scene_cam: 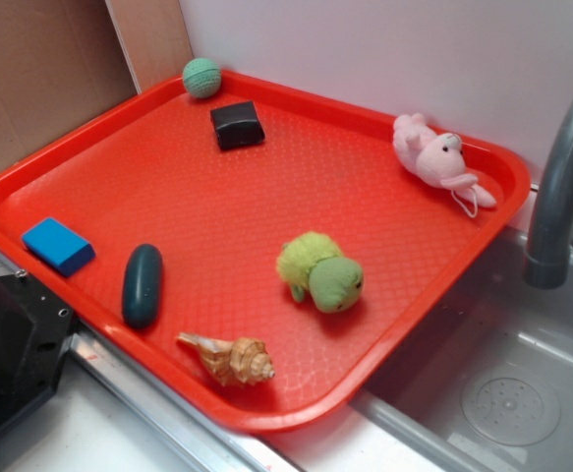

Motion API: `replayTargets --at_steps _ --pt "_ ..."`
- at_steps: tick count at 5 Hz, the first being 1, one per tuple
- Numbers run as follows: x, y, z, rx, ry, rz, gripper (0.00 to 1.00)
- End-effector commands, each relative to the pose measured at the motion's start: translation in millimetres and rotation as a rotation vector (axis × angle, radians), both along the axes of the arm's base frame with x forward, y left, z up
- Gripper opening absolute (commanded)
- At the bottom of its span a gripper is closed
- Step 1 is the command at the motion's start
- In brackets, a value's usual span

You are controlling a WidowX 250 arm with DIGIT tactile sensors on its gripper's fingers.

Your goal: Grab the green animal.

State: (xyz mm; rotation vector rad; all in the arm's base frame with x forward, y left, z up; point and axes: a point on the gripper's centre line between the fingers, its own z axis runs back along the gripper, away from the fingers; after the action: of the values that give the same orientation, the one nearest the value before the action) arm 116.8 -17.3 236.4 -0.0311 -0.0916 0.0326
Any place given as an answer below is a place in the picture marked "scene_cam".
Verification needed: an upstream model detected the teal green ball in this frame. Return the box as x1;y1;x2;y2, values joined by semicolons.
182;58;222;99

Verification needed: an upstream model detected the green plush turtle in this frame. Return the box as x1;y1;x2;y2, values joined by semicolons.
276;231;364;314

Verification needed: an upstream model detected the light wooden board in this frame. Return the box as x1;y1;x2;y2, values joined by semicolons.
105;0;193;93

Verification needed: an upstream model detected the brown cardboard panel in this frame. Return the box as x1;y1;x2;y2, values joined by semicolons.
0;1;136;171

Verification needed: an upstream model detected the pink plush bunny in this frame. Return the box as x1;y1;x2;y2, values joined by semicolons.
392;113;497;218

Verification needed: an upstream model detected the red plastic tray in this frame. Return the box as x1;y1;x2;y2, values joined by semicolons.
0;72;530;433

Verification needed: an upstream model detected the grey plastic sink basin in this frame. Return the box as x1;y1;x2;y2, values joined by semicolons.
352;229;573;471

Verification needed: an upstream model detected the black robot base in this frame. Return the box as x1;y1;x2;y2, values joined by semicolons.
0;270;74;430

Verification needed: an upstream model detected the black rectangular block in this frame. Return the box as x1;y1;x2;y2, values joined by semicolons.
209;101;265;150

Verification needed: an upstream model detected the blue rectangular block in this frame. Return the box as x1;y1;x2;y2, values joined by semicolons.
22;217;95;277

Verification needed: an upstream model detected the grey toy faucet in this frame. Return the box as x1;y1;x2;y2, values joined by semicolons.
523;102;573;289

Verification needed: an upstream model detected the dark teal oval object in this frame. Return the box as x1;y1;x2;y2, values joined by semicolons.
121;244;163;329

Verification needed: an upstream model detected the tan spiral seashell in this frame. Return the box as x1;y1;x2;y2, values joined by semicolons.
176;332;275;386

